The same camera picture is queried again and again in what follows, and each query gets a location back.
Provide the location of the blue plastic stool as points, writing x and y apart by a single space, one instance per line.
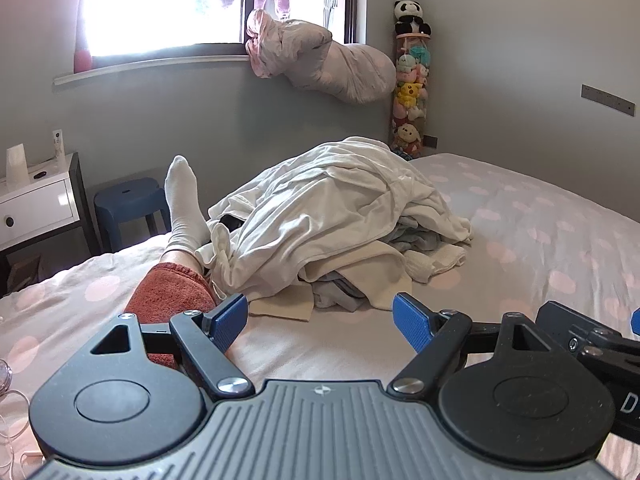
127 202

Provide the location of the panda plush toy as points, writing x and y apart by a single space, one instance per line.
411 17

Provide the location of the white nightstand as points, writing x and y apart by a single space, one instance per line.
35 205

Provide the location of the wall socket strip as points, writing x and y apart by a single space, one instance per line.
607 98

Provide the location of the white paper bag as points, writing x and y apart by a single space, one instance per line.
16 165

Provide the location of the window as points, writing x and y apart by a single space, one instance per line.
150 10

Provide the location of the white long-sleeve shirt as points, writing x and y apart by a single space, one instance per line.
325 200

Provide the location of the black garment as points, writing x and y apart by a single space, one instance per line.
231 222

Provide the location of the white window sill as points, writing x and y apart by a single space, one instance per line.
125 69

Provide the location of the column of plush toys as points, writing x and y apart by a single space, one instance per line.
411 95

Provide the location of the red cloth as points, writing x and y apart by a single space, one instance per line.
82 60

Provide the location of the polka-dot bed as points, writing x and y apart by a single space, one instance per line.
525 240

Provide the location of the person's terracotta pants leg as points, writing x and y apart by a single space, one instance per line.
167 295

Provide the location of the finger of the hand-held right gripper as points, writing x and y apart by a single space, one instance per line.
557 317

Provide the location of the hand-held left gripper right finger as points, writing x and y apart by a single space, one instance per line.
412 317

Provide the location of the dark wall socket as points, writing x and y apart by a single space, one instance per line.
431 142

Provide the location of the white lotion tube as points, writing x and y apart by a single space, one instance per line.
58 147

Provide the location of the rolled pale pink quilt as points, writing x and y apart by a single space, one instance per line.
330 60

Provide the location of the white ribbed garment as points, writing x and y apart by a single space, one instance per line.
435 262

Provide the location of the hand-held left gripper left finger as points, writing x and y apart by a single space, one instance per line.
227 317

